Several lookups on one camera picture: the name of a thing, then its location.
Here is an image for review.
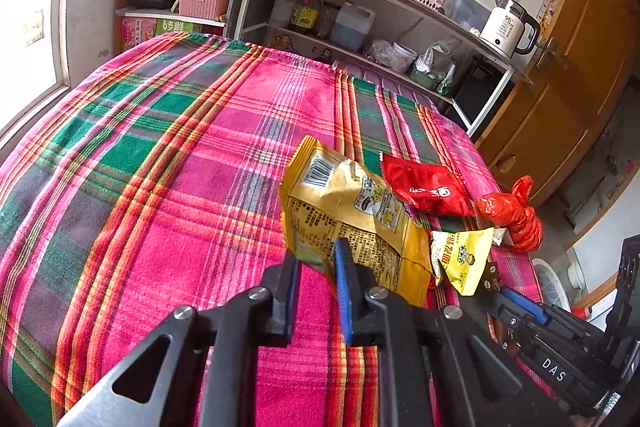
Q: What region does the red snack packet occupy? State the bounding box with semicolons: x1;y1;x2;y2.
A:
381;153;473;218

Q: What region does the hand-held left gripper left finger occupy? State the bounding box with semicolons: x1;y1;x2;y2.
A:
57;252;302;427

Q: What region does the white plastic jar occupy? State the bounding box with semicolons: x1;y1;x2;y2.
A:
390;42;418;74

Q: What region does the pink carton box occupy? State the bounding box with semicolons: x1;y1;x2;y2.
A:
121;17;157;52

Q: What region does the clear plastic container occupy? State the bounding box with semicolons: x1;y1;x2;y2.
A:
442;0;491;32

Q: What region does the metal door handle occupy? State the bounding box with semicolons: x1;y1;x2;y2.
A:
532;38;571;72

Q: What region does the crumpled clear plastic bag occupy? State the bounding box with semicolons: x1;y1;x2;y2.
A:
365;39;401;70

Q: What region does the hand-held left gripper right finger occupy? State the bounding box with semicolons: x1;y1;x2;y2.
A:
332;237;576;427

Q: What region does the red plastic bag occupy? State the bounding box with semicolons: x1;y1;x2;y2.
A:
474;175;544;253

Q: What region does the wooden cabinet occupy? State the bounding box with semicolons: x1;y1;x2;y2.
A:
472;0;640;208

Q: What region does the jerrycan with dark liquid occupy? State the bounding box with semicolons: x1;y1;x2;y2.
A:
330;0;377;52

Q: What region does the small yellow snack packet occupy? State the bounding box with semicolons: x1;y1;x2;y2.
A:
430;227;496;297

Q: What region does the pink green plaid tablecloth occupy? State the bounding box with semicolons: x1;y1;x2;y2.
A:
0;32;546;427

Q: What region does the yellow label bottle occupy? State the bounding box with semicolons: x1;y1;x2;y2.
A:
290;0;323;35

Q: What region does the pink plastic basket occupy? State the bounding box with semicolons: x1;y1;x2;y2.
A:
178;0;231;20

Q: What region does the white plastic bottle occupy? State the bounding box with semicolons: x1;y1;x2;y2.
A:
272;0;301;30

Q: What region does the large yellow snack packet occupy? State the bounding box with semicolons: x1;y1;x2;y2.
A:
278;136;433;308

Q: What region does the green food bag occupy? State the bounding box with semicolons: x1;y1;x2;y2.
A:
435;62;458;96

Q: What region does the white trash bin with bag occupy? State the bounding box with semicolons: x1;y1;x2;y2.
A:
531;257;573;313

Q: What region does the black appliance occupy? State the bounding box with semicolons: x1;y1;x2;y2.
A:
452;57;516;128

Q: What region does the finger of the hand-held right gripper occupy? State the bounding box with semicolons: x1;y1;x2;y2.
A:
501;286;601;339
482;264;551;358

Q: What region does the white electric kettle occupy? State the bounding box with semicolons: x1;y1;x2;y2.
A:
479;0;542;58

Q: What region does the green carton box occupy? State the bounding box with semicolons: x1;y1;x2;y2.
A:
155;18;201;36

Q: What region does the white food packet bag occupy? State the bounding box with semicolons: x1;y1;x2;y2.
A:
425;39;458;72

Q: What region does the window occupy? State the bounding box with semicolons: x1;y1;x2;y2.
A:
0;0;71;142

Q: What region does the green bowl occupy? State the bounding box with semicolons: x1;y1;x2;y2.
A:
410;64;443;90

